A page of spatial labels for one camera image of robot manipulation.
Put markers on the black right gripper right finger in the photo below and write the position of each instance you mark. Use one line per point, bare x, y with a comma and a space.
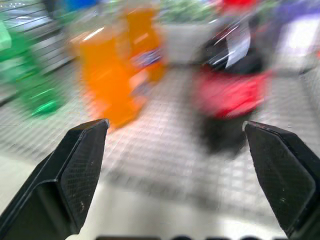
282, 175

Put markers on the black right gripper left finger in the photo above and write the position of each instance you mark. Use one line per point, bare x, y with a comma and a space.
62, 180

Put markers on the dark cola bottle red label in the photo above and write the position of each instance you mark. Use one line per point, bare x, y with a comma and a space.
227, 97

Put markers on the orange soda bottle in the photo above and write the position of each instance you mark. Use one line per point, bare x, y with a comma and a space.
105, 80
146, 45

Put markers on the green soda bottle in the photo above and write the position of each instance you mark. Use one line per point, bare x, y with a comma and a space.
27, 75

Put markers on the dark cola bottle white label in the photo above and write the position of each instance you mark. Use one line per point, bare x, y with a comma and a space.
232, 47

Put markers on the purple labelled bottle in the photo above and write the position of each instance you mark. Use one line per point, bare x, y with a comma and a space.
297, 32

